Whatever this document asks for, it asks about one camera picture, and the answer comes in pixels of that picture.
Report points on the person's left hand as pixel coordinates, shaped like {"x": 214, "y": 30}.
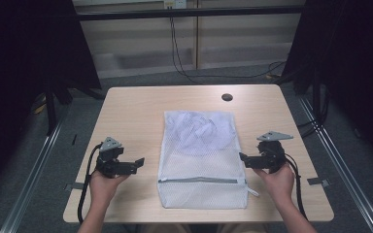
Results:
{"x": 102, "y": 189}

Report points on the black stand leg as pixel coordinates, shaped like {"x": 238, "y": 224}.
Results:
{"x": 50, "y": 110}

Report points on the black curtain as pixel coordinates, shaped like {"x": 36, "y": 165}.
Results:
{"x": 29, "y": 64}
{"x": 353, "y": 64}

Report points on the grey tape strip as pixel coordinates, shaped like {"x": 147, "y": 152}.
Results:
{"x": 318, "y": 182}
{"x": 75, "y": 186}

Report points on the white wall socket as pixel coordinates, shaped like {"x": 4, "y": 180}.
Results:
{"x": 175, "y": 4}

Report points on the person's right hand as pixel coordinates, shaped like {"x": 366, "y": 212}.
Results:
{"x": 280, "y": 186}

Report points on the metal floor rail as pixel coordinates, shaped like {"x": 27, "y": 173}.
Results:
{"x": 32, "y": 181}
{"x": 340, "y": 168}

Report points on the white mesh laundry bag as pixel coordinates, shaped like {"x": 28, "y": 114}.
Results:
{"x": 204, "y": 184}

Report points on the white garment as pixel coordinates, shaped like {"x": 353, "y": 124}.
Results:
{"x": 197, "y": 129}

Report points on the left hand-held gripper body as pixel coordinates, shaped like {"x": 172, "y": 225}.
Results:
{"x": 108, "y": 165}

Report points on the black horizontal bar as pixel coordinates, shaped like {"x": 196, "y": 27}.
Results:
{"x": 191, "y": 13}

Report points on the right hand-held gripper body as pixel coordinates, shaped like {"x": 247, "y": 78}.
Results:
{"x": 272, "y": 158}

